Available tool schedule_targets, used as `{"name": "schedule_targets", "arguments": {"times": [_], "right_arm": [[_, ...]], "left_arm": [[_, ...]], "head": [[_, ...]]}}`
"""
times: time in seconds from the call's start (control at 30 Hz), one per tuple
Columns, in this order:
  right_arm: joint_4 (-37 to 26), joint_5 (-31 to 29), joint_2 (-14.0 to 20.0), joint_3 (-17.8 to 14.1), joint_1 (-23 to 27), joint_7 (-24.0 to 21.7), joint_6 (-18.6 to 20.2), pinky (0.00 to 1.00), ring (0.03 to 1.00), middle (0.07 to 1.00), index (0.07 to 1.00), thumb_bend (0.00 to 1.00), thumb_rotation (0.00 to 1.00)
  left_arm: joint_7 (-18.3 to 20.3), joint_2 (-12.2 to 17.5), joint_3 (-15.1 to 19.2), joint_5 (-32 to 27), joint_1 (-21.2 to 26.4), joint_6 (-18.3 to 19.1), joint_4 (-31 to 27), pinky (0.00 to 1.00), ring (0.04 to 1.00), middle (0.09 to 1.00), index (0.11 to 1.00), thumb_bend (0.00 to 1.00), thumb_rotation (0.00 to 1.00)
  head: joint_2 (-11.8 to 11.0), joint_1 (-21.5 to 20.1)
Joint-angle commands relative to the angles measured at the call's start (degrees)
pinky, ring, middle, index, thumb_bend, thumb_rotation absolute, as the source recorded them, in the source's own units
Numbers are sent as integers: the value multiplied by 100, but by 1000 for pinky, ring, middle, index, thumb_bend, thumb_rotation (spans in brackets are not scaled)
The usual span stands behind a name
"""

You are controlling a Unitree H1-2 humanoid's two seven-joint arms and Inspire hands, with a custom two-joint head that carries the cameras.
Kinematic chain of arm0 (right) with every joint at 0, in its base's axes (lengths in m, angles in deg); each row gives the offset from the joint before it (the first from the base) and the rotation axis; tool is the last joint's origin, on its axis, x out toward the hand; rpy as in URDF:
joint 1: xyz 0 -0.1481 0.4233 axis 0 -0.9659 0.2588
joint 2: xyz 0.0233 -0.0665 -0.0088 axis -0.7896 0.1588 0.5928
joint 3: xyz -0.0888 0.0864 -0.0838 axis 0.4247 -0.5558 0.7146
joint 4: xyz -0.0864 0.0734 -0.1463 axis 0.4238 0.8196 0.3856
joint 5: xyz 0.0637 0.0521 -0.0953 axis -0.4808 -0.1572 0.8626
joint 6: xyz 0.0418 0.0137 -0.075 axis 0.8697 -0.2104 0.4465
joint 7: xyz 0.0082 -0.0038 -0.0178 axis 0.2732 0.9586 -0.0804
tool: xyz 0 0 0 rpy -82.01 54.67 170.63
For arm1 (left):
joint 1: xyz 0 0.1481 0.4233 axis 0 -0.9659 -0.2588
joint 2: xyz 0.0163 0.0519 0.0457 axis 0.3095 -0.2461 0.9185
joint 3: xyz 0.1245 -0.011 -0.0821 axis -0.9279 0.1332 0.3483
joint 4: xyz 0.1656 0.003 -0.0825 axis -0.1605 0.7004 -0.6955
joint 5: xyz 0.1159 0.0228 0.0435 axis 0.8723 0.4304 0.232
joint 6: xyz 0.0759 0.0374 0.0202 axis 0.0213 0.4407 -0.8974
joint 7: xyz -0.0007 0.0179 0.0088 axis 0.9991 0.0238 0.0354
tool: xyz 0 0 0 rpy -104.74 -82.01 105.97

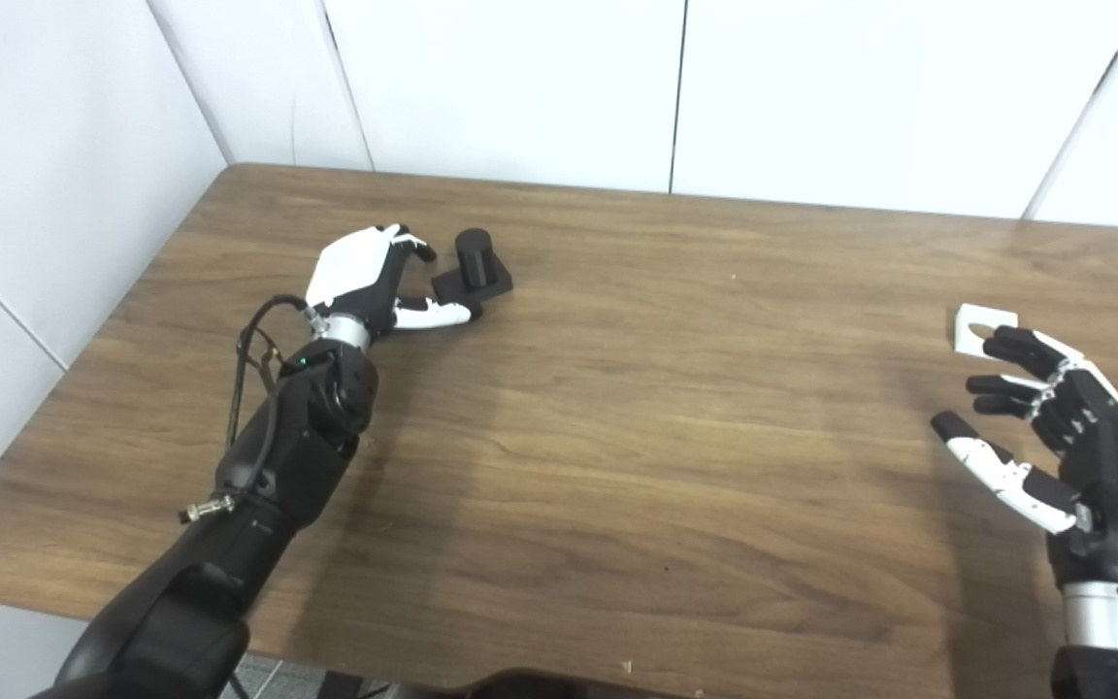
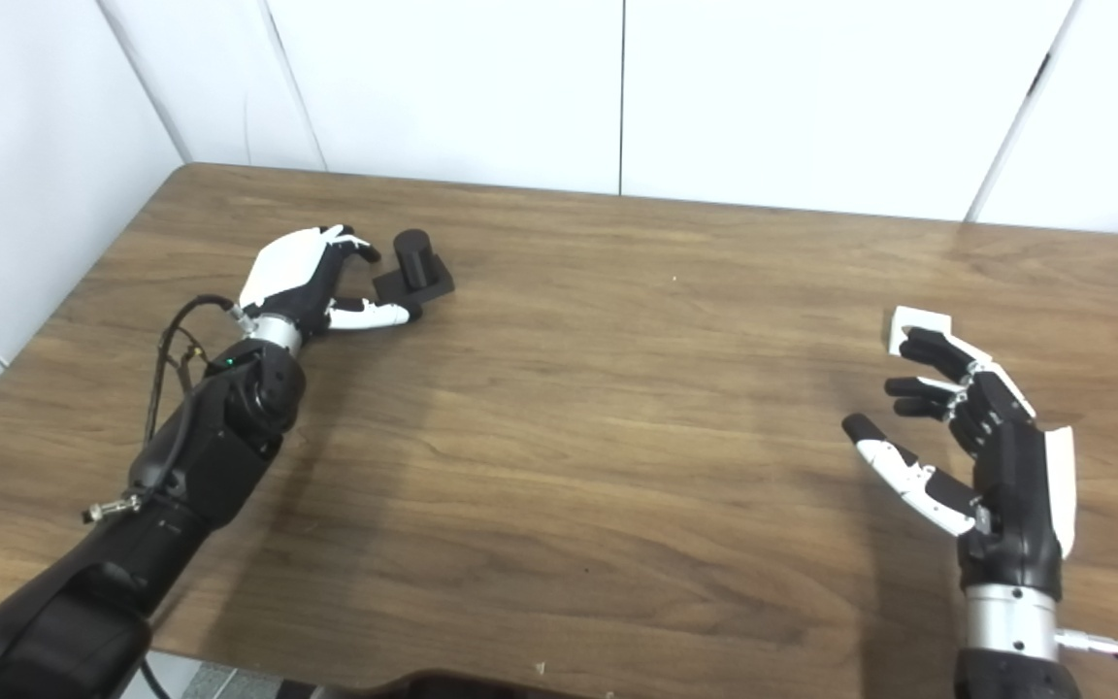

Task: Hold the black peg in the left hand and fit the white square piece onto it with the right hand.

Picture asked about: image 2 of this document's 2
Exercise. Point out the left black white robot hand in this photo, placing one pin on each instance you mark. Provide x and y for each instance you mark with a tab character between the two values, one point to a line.
282	267

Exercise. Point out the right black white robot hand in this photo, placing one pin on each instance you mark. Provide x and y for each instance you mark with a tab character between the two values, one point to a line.
1015	485

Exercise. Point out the black peg with square base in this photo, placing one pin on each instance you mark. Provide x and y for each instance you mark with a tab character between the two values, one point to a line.
413	257

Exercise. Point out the white square piece with hole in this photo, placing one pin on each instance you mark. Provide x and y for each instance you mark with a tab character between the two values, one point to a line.
913	318

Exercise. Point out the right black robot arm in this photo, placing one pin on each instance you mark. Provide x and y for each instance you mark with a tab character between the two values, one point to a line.
1010	631

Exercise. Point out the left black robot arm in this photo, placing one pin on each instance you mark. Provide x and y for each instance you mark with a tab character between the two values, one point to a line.
200	466

